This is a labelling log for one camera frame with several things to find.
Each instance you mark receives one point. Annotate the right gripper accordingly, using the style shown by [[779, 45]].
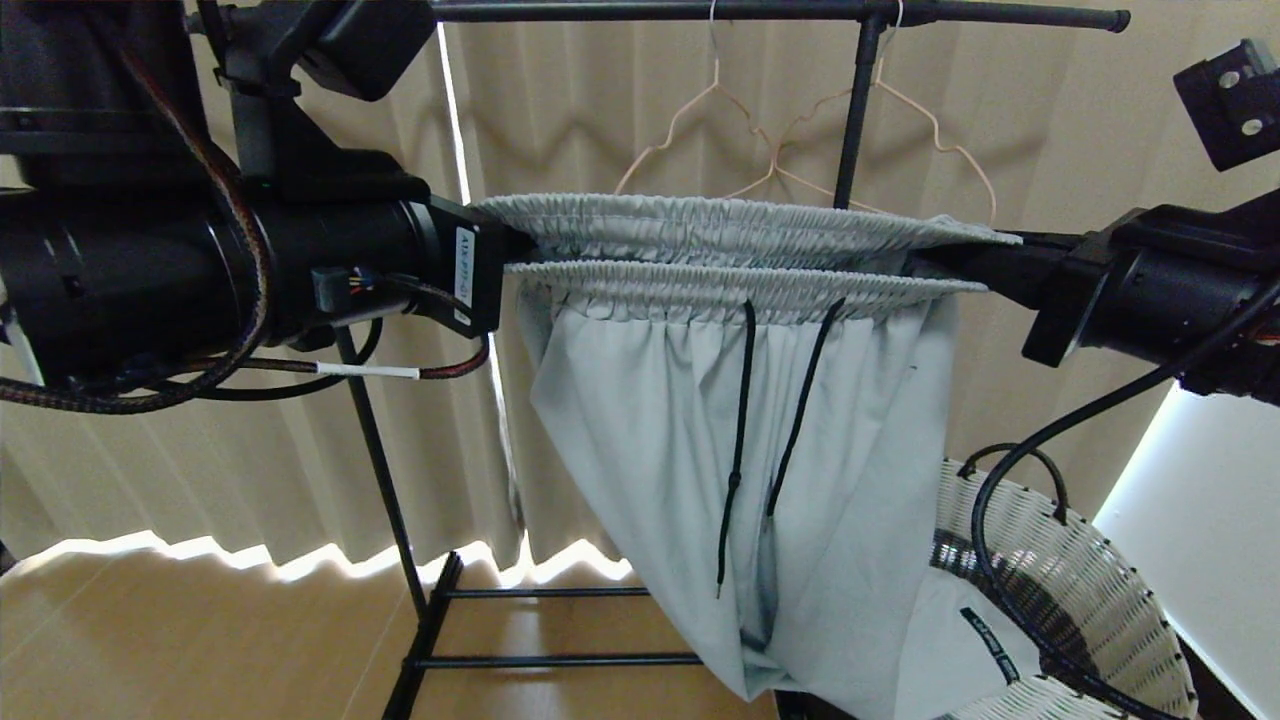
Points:
[[1150, 280]]

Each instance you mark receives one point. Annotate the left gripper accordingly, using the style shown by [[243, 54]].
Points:
[[350, 260]]

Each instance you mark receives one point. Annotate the pale grey trousers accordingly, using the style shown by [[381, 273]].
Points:
[[650, 420]]

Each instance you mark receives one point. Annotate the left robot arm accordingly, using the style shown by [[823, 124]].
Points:
[[90, 90]]

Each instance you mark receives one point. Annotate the pink clothes hanger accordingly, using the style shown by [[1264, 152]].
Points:
[[716, 72], [910, 102]]

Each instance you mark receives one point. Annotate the white laundry basket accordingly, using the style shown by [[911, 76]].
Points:
[[1090, 590]]

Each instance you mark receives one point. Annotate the black clothes rack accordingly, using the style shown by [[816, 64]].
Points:
[[650, 10]]

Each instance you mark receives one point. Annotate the beige curtain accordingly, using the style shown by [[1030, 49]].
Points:
[[180, 470]]

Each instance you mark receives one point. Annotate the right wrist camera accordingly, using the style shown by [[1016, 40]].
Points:
[[1230, 105]]

